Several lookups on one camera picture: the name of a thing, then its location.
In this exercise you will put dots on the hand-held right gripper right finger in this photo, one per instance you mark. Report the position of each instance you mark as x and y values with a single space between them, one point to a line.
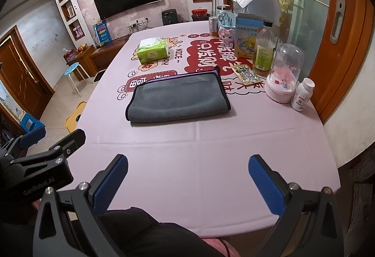
265 186

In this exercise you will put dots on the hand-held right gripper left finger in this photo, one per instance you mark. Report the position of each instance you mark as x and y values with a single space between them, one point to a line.
111 183

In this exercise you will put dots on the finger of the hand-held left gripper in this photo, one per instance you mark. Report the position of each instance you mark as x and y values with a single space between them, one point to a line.
30 134
73 139

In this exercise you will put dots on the grey towel with dark trim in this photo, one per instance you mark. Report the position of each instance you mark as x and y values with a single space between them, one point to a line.
178 95

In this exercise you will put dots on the blue plastic crate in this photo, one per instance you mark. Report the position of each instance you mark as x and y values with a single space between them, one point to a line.
30 122

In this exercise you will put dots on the yellow chair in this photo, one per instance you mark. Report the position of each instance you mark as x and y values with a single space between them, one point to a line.
73 119

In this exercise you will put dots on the person's dark clothing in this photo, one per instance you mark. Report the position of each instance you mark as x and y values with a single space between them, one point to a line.
146 230

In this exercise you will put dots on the brown wooden door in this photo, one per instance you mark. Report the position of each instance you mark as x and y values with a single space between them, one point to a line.
20 69

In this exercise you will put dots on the blue round stool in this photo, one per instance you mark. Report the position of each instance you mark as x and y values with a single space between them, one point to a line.
71 69

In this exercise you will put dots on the person's pink clothing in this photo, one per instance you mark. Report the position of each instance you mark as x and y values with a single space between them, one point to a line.
214 246

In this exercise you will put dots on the pink printed tablecloth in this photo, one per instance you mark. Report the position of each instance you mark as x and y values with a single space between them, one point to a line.
187 157

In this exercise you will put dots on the red tissue box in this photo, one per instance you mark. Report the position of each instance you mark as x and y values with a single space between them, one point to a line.
70 56

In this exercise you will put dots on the wooden television cabinet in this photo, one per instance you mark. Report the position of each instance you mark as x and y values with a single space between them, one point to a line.
101 53

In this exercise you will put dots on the fruit on cabinet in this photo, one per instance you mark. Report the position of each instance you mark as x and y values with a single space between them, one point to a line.
82 48

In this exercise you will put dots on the white pill bottle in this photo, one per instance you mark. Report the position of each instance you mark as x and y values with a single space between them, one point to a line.
303 95

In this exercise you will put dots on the blue printed box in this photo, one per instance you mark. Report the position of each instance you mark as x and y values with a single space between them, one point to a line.
102 33

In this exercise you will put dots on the pink clear dome swab holder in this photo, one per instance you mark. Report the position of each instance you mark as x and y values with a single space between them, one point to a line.
284 75

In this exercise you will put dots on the silver pill blister pack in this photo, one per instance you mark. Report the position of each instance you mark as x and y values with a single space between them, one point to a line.
246 74

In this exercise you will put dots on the green tissue pack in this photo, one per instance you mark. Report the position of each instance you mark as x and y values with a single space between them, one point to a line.
153 50

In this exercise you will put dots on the glass bottle with green label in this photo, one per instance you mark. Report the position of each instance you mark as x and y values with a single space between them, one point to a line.
264 51

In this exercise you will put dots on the blue and white carton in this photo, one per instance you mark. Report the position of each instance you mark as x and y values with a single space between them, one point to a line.
246 37

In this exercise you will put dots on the black air fryer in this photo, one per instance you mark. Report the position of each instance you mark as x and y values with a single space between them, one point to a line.
169 17

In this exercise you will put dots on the wooden framed sliding door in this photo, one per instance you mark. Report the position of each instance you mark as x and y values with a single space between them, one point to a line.
351 54

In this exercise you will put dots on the glass jar with metal lid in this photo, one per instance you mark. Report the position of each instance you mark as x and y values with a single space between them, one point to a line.
214 27

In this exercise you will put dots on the red pot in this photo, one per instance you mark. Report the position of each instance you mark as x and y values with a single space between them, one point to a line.
200 15

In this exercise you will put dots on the white covered appliance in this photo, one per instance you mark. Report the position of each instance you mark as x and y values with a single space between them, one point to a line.
257 0

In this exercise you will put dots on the white wall niche shelving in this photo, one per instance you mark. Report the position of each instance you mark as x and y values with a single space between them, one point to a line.
68 9

